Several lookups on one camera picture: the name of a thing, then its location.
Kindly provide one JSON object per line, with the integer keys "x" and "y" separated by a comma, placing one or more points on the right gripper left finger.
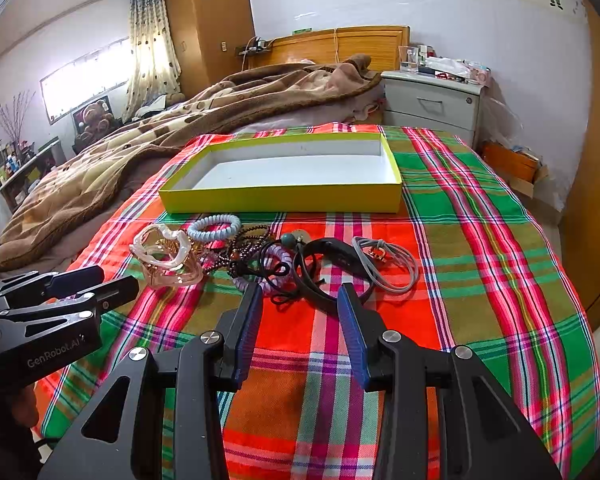
{"x": 239, "y": 328}

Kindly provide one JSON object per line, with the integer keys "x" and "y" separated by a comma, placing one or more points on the yellow-green shallow box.
{"x": 303, "y": 172}

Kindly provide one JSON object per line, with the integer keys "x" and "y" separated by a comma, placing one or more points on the wooden wardrobe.
{"x": 207, "y": 36}

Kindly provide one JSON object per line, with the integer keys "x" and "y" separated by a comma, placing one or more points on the pink scalloped bangle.
{"x": 188, "y": 273}

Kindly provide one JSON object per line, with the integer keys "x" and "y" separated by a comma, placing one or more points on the patterned curtain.
{"x": 155, "y": 69}

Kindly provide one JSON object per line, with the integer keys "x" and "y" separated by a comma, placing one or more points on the orange cardboard box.
{"x": 513, "y": 164}

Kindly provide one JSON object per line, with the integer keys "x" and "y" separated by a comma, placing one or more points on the wooden headboard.
{"x": 380, "y": 42}

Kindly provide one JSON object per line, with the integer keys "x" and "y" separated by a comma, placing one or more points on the desk shelf with items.
{"x": 22, "y": 182}

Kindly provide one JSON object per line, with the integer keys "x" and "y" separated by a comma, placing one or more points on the clutter on nightstand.
{"x": 420, "y": 59}

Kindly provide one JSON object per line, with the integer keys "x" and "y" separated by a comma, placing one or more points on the brown paw-print blanket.
{"x": 70, "y": 204}

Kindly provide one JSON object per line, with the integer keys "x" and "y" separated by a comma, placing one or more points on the black fitness band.
{"x": 321, "y": 266}

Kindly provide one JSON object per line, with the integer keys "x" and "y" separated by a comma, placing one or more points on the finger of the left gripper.
{"x": 98, "y": 299}
{"x": 34, "y": 287}

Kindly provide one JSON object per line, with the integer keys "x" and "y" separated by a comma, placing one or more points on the clear heart-shaped bangle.
{"x": 157, "y": 245}

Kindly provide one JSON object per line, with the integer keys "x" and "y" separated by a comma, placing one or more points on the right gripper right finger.
{"x": 362, "y": 329}

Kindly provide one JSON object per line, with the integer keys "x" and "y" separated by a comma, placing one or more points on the grey bedside nightstand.
{"x": 421, "y": 101}

